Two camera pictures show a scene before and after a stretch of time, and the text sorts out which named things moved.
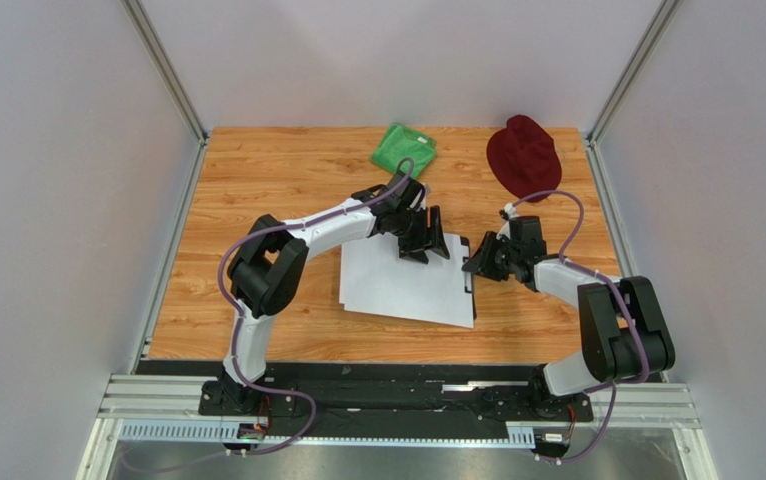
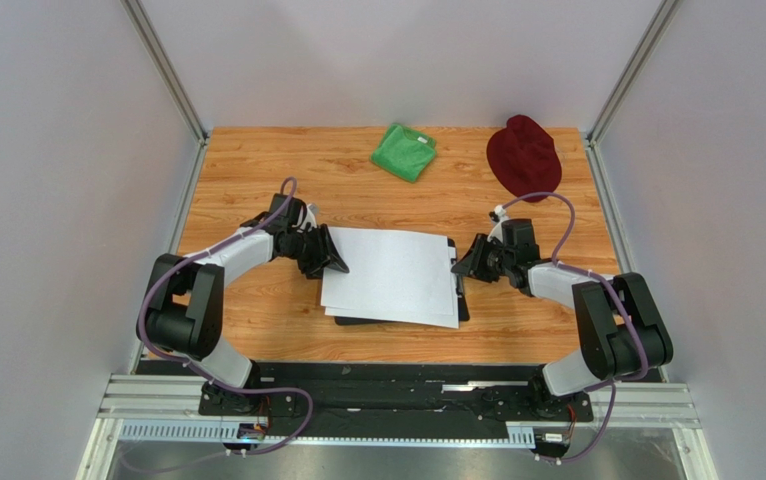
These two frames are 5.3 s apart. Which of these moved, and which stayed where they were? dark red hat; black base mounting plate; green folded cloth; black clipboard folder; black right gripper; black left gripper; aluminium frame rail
Moved: black clipboard folder; black left gripper
Stayed: aluminium frame rail; dark red hat; black base mounting plate; green folded cloth; black right gripper
